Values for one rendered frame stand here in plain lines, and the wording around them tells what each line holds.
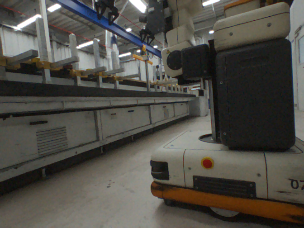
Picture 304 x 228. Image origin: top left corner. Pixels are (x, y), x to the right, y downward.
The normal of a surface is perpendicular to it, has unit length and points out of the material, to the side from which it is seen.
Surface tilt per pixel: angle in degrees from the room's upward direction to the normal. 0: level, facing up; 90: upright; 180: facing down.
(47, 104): 90
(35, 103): 90
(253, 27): 90
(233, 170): 90
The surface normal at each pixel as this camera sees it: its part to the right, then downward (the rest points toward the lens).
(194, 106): -0.45, 0.09
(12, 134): 0.88, -0.03
